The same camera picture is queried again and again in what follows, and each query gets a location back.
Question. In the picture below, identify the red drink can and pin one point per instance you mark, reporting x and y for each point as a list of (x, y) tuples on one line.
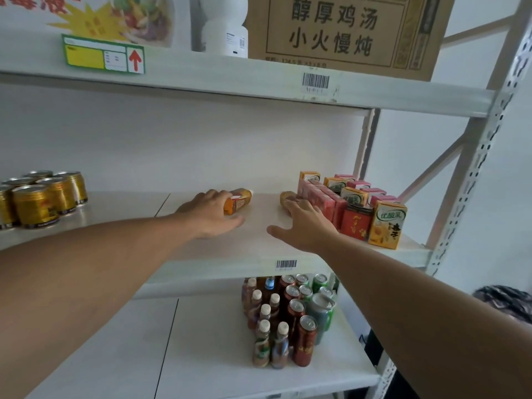
[(295, 313), (286, 282), (291, 294), (304, 342)]

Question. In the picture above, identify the orange drink bottle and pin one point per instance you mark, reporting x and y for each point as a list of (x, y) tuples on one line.
[(241, 199), (287, 196)]

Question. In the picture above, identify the brown cardboard box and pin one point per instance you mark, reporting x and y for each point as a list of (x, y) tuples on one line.
[(341, 33)]

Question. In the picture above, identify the person's right forearm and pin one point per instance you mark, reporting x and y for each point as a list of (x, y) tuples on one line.
[(415, 319)]

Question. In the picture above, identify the white plastic bottle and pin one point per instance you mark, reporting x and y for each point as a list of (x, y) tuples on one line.
[(224, 29)]

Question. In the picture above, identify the person's right hand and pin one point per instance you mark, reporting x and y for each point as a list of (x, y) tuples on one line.
[(309, 228)]

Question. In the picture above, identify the person's left thumb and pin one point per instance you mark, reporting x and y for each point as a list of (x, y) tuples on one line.
[(232, 222)]

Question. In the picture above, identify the cluster of white-capped tea bottles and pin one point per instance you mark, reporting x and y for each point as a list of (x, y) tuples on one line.
[(266, 324)]

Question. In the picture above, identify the person's left hand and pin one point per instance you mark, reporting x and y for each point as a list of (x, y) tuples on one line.
[(203, 213)]

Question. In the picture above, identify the person's right thumb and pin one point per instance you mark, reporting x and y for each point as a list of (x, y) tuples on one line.
[(280, 234)]

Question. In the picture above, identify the yellow green drink carton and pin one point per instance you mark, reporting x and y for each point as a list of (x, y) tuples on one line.
[(354, 197), (388, 228), (334, 184), (309, 176)]

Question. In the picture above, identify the green drink can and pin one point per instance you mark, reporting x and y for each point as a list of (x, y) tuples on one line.
[(302, 280), (305, 292), (319, 282), (327, 292)]

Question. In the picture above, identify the dark patterned bag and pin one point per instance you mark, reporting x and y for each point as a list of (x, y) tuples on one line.
[(505, 302)]

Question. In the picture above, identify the white metal shelving rack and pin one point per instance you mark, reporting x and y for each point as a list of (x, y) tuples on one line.
[(208, 78)]

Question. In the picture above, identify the person's left forearm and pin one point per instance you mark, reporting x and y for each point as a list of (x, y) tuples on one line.
[(83, 286)]

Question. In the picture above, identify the red drink carton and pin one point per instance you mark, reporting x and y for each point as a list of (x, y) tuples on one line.
[(356, 223)]

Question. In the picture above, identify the group of gold cans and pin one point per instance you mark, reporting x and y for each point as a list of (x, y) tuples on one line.
[(37, 203)]

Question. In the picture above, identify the row of pink drink cartons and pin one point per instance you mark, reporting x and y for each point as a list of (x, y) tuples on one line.
[(328, 203)]

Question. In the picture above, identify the tall grey-green drink can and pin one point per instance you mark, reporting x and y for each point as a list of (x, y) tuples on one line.
[(321, 315)]

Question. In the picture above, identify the green yellow shelf label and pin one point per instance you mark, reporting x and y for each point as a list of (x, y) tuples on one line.
[(102, 58)]

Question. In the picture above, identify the white box with colourful print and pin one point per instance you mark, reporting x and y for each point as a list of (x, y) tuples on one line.
[(95, 16)]

